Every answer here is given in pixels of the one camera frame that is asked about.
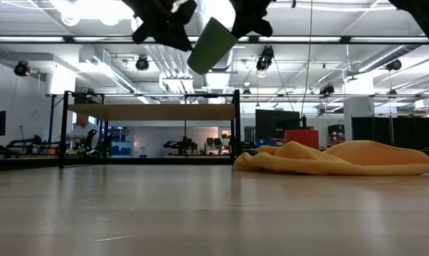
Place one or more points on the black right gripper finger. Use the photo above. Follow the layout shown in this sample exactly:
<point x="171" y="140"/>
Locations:
<point x="249" y="14"/>
<point x="164" y="21"/>

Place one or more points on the green plastic cup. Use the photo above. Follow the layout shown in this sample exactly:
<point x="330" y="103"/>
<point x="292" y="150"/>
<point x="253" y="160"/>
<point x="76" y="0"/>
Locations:
<point x="210" y="49"/>

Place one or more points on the red plastic mug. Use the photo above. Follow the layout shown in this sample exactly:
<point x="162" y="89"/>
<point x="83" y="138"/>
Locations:
<point x="301" y="138"/>

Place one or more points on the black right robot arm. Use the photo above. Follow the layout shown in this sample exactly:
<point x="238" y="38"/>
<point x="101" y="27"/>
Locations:
<point x="427" y="14"/>

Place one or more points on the black computer monitor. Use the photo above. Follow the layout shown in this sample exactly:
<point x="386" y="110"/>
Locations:
<point x="276" y="124"/>

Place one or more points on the person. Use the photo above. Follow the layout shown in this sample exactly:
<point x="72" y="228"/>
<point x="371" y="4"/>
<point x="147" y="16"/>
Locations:
<point x="80" y="133"/>

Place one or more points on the yellow cloth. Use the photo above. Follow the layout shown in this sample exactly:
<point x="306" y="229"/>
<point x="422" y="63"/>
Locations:
<point x="360" y="160"/>

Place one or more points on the black room partition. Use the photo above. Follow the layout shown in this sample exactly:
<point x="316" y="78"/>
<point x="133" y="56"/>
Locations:
<point x="406" y="131"/>

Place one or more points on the black ceiling camera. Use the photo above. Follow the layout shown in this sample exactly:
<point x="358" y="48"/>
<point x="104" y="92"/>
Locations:
<point x="142" y="63"/>
<point x="393" y="65"/>
<point x="21" y="68"/>
<point x="327" y="89"/>
<point x="265" y="58"/>

